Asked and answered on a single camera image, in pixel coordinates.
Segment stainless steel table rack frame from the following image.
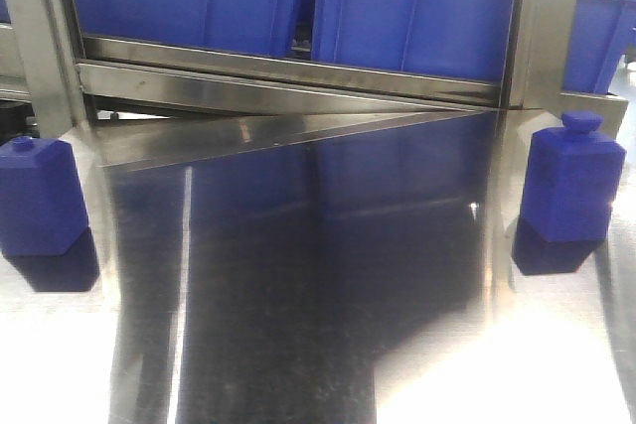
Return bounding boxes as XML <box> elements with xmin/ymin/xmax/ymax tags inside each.
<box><xmin>1</xmin><ymin>0</ymin><xmax>628</xmax><ymax>137</ymax></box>

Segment blue bin right on table rack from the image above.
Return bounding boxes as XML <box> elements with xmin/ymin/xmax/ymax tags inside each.
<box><xmin>562</xmin><ymin>0</ymin><xmax>635</xmax><ymax>95</ymax></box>

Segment blue plastic part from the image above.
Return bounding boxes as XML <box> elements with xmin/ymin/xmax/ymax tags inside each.
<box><xmin>519</xmin><ymin>110</ymin><xmax>627</xmax><ymax>245</ymax></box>
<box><xmin>0</xmin><ymin>136</ymin><xmax>90</xmax><ymax>259</ymax></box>

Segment blue bin middle on table rack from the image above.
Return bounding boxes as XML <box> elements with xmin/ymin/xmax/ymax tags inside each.
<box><xmin>311</xmin><ymin>0</ymin><xmax>513</xmax><ymax>82</ymax></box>

